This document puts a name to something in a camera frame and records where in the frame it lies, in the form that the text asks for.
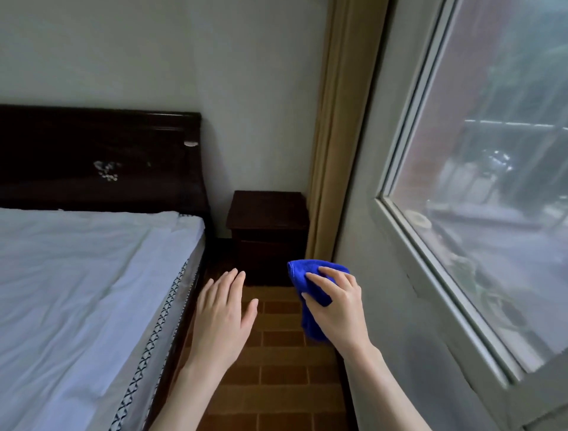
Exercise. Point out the person's right hand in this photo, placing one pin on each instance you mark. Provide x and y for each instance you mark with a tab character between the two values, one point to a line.
344	315

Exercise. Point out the person's left hand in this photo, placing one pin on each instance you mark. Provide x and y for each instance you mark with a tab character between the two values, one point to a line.
219	324

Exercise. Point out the person's left middle finger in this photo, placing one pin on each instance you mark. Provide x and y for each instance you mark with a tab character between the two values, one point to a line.
225	288

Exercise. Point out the person's right middle finger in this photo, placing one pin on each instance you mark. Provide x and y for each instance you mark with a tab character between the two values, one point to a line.
339	274

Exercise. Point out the person's left thumb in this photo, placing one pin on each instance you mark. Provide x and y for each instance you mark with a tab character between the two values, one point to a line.
251	311

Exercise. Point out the person's right thumb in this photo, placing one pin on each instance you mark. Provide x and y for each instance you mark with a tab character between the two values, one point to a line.
315	302

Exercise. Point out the blue microfiber cloth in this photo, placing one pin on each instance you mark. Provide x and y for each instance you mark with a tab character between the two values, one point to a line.
299	273

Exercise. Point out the person's right forearm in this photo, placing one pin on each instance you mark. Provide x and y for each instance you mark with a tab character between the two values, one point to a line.
381	390

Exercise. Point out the person's left forearm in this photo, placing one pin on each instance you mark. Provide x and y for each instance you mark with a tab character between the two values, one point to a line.
199	395

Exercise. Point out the dark wooden nightstand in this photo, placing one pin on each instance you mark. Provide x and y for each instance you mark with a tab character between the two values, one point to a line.
266	222

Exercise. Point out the mattress with patterned edge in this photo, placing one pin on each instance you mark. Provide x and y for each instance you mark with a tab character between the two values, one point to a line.
153	342

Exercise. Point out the beige curtain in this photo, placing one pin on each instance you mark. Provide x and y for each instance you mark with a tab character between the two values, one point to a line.
341	133

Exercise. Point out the white bed sheet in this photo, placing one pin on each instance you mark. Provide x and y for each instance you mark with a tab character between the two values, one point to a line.
80	288

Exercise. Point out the white framed window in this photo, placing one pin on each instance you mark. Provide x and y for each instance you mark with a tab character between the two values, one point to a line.
488	177

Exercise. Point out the dark wooden headboard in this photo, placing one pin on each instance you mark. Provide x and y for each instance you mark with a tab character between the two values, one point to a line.
88	155

